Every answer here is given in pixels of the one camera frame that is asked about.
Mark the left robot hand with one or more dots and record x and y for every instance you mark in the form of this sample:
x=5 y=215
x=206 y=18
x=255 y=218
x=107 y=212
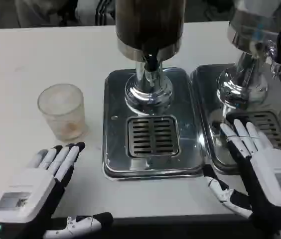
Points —
x=28 y=189

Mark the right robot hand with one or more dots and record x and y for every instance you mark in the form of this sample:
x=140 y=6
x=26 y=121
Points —
x=267 y=179

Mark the clear ribbed glass cup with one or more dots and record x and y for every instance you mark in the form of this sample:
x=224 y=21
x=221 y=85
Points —
x=60 y=112

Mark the steel drip tray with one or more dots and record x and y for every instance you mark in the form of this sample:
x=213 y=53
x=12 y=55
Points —
x=115 y=149
x=210 y=104

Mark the chrome drink dispenser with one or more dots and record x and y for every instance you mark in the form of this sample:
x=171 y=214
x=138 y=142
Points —
x=252 y=22

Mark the black tap lever short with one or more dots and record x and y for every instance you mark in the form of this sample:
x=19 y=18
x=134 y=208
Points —
x=150 y=62

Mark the person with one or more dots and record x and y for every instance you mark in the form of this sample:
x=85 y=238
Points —
x=38 y=12

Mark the drink dispenser with dark drink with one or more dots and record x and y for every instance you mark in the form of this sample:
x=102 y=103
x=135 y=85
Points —
x=150 y=22

